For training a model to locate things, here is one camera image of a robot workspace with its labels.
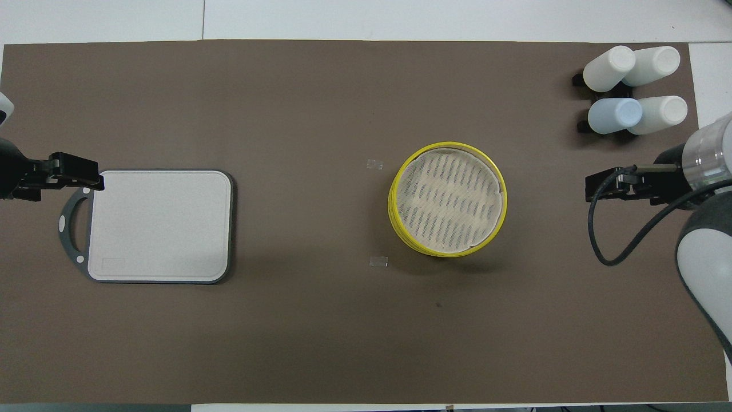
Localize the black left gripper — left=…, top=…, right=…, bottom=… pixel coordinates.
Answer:
left=0, top=137, right=106, bottom=201

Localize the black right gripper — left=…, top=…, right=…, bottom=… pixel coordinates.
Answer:
left=584, top=143, right=696, bottom=207

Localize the yellow bamboo steamer lid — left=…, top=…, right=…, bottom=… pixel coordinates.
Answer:
left=388, top=141, right=508, bottom=253

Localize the yellow bamboo steamer basket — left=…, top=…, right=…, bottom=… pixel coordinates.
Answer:
left=388, top=195, right=505, bottom=258

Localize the light blue plastic cup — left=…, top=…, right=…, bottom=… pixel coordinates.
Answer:
left=587, top=97, right=643, bottom=135

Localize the white plastic cup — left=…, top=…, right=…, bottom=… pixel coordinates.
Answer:
left=622, top=46, right=682, bottom=88
left=628, top=95, right=689, bottom=136
left=582, top=45, right=636, bottom=93

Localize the white cutting board grey rim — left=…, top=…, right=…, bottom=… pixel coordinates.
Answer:
left=58, top=168, right=235, bottom=284

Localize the brown table mat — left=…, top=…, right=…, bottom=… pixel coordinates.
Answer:
left=0, top=39, right=730, bottom=405

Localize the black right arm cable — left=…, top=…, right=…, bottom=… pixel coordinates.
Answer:
left=588, top=165, right=732, bottom=267

